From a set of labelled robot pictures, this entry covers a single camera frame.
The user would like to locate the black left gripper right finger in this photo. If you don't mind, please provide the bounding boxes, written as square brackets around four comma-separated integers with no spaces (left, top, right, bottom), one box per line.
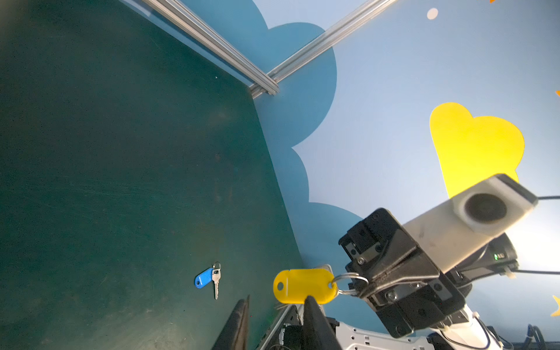
[302,296,342,350]

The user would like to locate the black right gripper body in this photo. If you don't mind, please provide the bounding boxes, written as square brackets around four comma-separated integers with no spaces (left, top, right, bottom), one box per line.
[338,208,466,338]

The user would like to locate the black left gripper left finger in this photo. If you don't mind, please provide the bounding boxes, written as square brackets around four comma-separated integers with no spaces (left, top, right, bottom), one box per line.
[211,295,250,350]

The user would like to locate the yellow key tag with ring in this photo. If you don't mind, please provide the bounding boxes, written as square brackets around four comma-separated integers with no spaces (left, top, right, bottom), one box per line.
[273,264,369,306]

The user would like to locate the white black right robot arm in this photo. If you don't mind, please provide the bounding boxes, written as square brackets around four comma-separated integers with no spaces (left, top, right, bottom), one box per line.
[273,209,519,349]

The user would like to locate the blue key tag with key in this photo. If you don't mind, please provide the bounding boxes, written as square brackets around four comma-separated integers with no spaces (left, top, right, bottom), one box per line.
[194,262,222,300]

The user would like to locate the green table mat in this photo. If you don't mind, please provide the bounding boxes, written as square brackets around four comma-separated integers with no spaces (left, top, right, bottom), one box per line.
[1,1,302,349]

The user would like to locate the aluminium frame right post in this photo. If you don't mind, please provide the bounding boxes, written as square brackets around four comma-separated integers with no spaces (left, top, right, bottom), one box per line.
[255,1,395,83]

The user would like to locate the aluminium frame back rail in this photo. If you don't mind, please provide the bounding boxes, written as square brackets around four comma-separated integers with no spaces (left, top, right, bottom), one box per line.
[144,0,279,95]

